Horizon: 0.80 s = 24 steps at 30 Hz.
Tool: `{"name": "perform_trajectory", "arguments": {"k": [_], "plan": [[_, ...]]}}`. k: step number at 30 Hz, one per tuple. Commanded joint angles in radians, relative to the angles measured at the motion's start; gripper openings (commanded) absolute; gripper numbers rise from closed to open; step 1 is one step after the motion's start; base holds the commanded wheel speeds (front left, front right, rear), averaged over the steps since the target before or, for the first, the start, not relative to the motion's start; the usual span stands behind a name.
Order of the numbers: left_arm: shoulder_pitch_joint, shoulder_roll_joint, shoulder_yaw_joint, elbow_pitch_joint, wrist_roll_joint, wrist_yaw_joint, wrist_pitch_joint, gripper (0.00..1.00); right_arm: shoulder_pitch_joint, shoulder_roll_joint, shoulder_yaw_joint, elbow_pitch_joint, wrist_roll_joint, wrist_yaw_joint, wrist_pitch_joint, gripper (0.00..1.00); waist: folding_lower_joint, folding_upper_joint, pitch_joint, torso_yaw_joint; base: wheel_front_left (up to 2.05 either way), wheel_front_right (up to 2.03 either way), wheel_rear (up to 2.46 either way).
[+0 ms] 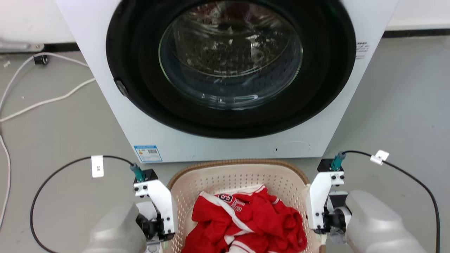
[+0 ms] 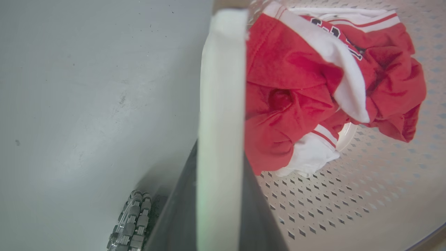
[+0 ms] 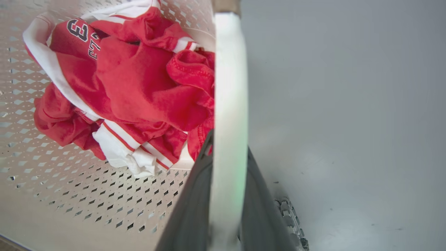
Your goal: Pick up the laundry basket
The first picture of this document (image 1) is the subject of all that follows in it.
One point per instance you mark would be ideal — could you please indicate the blue energy label sticker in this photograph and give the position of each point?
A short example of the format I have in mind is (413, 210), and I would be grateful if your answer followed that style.
(148, 153)

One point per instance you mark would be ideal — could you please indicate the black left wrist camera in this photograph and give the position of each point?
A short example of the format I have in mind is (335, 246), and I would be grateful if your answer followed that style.
(147, 174)

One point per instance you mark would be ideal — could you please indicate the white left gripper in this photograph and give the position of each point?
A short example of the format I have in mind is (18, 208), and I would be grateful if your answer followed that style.
(161, 203)

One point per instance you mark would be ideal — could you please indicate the black plug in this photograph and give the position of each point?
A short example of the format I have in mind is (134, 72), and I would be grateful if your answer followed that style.
(41, 59)

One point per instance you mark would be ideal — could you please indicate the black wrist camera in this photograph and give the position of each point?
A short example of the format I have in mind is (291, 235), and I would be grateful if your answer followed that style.
(147, 174)
(332, 164)

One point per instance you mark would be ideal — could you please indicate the white front-load washing machine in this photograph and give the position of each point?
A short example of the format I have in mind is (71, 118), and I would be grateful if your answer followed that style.
(225, 147)

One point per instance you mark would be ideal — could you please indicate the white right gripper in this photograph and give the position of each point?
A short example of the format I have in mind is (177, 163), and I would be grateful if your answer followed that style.
(318, 200)

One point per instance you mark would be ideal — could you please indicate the grey metal floor bracket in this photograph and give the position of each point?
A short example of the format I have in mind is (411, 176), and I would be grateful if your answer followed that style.
(17, 46)

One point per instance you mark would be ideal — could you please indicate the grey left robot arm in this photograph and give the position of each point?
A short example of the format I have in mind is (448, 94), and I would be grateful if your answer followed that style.
(112, 228)

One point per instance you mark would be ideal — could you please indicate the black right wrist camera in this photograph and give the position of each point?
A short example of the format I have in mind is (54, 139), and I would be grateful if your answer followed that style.
(332, 164)

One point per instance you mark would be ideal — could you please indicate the red and white jersey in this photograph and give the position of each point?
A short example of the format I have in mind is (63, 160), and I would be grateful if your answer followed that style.
(253, 221)

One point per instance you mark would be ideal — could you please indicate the black round washer door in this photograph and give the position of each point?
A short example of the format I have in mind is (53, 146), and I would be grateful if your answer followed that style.
(316, 88)

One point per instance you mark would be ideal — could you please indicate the beige perforated laundry basket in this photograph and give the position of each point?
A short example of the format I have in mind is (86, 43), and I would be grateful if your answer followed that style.
(225, 177)

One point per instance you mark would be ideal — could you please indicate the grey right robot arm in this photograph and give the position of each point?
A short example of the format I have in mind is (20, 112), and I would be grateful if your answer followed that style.
(376, 225)

